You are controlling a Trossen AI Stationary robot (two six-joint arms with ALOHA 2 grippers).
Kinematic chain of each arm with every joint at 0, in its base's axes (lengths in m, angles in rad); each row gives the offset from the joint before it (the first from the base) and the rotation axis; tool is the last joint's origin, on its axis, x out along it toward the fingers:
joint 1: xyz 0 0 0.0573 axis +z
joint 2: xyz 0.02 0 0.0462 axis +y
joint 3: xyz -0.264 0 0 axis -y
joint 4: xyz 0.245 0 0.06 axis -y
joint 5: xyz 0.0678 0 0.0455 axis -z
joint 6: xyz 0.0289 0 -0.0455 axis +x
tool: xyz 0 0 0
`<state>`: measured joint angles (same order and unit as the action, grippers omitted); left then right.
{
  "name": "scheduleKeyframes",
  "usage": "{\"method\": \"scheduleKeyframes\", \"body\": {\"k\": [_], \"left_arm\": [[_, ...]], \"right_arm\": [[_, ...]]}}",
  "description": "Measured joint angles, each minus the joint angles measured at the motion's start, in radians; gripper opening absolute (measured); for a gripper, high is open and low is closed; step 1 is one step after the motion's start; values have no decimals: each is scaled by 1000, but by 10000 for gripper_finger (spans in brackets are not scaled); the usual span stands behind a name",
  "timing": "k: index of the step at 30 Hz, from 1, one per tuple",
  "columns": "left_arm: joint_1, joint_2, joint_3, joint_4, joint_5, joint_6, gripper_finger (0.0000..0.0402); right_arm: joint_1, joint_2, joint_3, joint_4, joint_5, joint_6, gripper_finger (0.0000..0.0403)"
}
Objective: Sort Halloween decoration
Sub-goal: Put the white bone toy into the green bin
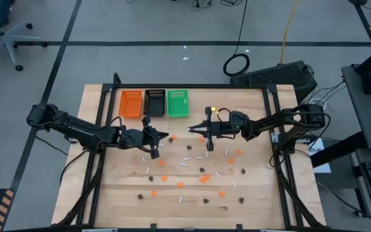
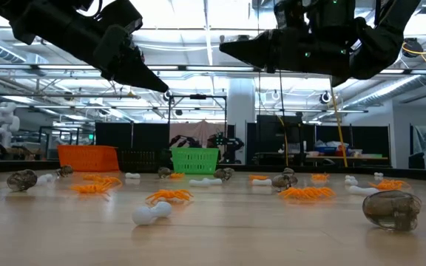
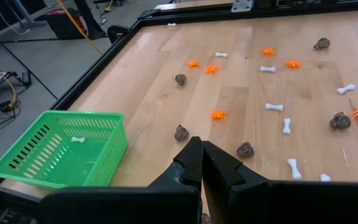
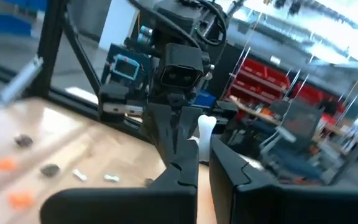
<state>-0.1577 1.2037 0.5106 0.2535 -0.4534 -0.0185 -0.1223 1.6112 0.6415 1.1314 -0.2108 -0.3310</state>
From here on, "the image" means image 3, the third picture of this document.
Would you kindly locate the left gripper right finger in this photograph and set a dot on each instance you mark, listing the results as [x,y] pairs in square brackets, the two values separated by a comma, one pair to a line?
[275,205]

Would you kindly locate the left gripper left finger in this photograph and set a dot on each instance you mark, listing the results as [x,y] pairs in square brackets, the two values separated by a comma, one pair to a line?
[120,208]

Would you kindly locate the green plastic basket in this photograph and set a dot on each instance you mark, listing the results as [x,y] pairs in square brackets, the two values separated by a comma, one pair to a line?
[26,168]

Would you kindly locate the black red tool bag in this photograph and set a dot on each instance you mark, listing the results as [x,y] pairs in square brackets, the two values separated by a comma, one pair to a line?
[64,23]

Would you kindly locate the black rounded frame bracket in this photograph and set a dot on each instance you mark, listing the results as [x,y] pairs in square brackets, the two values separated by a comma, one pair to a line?
[117,32]

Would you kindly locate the black aluminium table frame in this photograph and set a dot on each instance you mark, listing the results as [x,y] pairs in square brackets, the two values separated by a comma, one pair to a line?
[197,14]

